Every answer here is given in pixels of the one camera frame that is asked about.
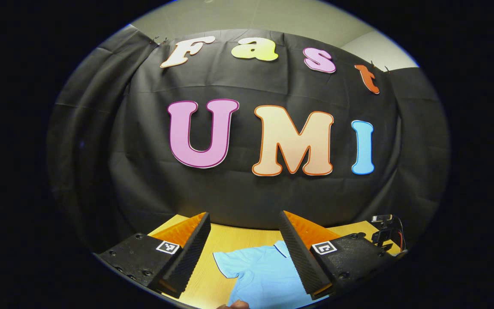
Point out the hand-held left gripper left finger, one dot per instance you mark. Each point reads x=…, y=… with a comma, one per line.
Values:
x=189, y=257

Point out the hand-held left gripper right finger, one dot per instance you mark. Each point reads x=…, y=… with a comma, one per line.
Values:
x=300, y=257

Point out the light blue polo T-shirt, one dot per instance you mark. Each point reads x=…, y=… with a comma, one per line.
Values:
x=260, y=274

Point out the black backdrop cloth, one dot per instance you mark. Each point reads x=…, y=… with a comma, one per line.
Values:
x=247, y=193

